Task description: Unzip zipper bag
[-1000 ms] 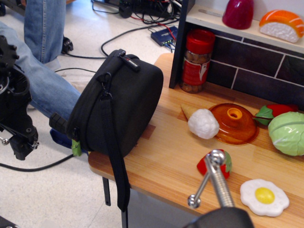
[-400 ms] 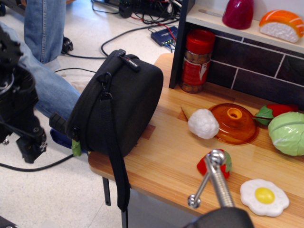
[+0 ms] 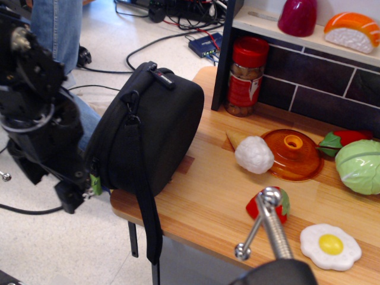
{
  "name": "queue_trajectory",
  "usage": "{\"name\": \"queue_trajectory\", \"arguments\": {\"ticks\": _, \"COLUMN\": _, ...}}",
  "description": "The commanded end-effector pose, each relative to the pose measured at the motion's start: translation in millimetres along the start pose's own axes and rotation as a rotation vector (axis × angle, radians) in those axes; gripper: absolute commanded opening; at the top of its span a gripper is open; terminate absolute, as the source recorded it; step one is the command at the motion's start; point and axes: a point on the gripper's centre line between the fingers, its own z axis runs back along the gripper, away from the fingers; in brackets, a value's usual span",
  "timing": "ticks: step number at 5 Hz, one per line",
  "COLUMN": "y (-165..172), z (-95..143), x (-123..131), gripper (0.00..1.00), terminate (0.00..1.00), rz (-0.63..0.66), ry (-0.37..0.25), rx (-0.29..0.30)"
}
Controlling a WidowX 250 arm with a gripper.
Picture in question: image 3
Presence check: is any white toy ice cream cone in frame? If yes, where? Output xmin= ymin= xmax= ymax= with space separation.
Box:
xmin=226 ymin=130 xmax=274 ymax=175

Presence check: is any wooden toy kitchen shelf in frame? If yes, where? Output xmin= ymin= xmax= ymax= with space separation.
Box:
xmin=211 ymin=1 xmax=379 ymax=137

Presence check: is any blue network switch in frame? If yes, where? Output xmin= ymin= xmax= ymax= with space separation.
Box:
xmin=188 ymin=33 xmax=223 ymax=58

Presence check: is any green toy cabbage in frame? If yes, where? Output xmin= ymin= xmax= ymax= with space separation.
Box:
xmin=335 ymin=140 xmax=379 ymax=195

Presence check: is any red toy strawberry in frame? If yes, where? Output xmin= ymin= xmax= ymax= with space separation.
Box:
xmin=245 ymin=186 xmax=291 ymax=224

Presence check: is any black clamp body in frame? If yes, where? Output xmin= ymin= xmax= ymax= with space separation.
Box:
xmin=230 ymin=259 xmax=318 ymax=285

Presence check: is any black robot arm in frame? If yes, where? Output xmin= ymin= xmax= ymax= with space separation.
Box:
xmin=1 ymin=9 xmax=88 ymax=214

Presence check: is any toy fried egg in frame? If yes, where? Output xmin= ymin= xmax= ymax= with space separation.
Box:
xmin=300 ymin=223 xmax=362 ymax=271

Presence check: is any black table leg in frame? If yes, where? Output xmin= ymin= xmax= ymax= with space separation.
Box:
xmin=128 ymin=221 xmax=139 ymax=258

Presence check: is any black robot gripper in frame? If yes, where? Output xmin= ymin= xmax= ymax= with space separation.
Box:
xmin=1 ymin=85 xmax=94 ymax=214

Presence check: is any black zipper camera bag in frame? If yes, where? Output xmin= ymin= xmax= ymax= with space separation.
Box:
xmin=85 ymin=62 xmax=204 ymax=264

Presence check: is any red toy radish with leaves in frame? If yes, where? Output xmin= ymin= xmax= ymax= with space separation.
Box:
xmin=316 ymin=130 xmax=373 ymax=157

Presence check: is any magenta toy vegetable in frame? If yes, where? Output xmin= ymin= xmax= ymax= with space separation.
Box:
xmin=277 ymin=0 xmax=318 ymax=37

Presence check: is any orange transparent pot lid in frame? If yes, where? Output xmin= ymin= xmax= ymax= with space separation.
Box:
xmin=262 ymin=129 xmax=324 ymax=182

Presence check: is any tangle of cables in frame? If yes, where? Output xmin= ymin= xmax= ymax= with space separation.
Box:
xmin=114 ymin=0 xmax=228 ymax=30

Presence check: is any black caster wheel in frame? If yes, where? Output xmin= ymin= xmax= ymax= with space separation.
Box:
xmin=77 ymin=46 xmax=92 ymax=67

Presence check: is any red lid nut jar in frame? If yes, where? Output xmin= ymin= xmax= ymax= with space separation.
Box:
xmin=224 ymin=36 xmax=270 ymax=117

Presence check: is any small metal knob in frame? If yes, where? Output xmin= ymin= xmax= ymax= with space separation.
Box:
xmin=0 ymin=171 xmax=12 ymax=182

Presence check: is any black floor cable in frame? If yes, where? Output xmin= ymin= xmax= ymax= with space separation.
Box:
xmin=0 ymin=203 xmax=65 ymax=216

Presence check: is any person's leg in jeans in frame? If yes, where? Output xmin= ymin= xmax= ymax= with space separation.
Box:
xmin=29 ymin=0 xmax=102 ymax=151

